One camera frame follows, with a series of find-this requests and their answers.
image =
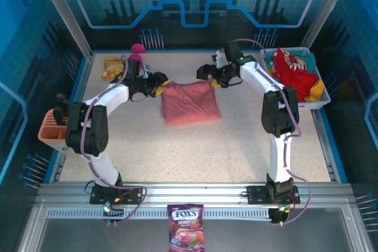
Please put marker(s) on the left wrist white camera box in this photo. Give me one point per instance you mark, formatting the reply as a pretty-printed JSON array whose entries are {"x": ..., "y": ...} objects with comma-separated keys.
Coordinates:
[{"x": 143, "y": 70}]

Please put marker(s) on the purple Fox's candy bag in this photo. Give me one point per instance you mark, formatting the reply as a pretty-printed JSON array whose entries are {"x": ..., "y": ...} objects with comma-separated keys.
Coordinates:
[{"x": 185, "y": 225}]

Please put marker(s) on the aluminium frame post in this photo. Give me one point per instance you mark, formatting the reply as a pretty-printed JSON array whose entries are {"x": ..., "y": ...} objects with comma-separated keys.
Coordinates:
[
  {"x": 65, "y": 13},
  {"x": 326, "y": 7}
]

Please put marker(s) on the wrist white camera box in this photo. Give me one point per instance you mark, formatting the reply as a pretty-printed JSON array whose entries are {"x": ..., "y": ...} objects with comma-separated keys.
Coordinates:
[
  {"x": 143, "y": 70},
  {"x": 220, "y": 58}
]

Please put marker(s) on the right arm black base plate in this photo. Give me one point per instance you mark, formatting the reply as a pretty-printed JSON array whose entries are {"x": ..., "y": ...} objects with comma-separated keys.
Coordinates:
[{"x": 257, "y": 194}]

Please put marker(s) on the aluminium mounting rail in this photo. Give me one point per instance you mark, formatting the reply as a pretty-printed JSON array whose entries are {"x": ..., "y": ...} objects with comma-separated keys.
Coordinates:
[{"x": 192, "y": 193}]

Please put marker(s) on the pink t-shirt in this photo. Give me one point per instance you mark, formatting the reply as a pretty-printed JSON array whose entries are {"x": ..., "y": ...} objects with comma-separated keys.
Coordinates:
[{"x": 192, "y": 104}]

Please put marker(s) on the yellow chips bag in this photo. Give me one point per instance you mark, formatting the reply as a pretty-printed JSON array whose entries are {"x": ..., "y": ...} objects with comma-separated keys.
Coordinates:
[{"x": 110, "y": 67}]

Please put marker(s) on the white plastic basket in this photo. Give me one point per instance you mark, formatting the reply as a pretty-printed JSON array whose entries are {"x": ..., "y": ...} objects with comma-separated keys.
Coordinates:
[{"x": 313, "y": 105}]

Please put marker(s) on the red t-shirt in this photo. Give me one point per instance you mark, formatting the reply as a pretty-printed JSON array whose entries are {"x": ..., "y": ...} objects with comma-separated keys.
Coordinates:
[{"x": 295, "y": 78}]

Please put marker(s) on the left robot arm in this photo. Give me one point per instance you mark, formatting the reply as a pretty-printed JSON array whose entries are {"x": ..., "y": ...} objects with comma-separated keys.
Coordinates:
[{"x": 88, "y": 131}]

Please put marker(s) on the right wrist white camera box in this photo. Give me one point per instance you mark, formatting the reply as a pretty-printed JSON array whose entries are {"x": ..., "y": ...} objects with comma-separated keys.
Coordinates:
[{"x": 220, "y": 58}]

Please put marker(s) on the yellow t-shirt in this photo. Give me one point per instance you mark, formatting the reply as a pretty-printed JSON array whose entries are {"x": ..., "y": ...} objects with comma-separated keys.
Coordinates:
[{"x": 317, "y": 91}]

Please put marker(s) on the magenta plastic goblet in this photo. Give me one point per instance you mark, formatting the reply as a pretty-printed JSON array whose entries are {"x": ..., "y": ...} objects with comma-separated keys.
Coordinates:
[{"x": 138, "y": 48}]

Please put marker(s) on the teal t-shirt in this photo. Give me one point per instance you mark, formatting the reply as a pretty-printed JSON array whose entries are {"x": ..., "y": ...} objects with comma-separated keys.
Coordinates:
[{"x": 310, "y": 63}]

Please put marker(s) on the orange and cream knife block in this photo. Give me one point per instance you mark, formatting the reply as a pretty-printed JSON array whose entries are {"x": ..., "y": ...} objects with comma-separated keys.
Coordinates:
[{"x": 48, "y": 129}]

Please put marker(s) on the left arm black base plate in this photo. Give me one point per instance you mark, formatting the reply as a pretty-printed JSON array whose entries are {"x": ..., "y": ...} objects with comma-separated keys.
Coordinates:
[{"x": 133, "y": 196}]

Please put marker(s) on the black controller board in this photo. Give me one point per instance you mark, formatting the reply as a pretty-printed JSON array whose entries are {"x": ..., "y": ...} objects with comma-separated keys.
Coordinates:
[
  {"x": 279, "y": 215},
  {"x": 113, "y": 212}
]

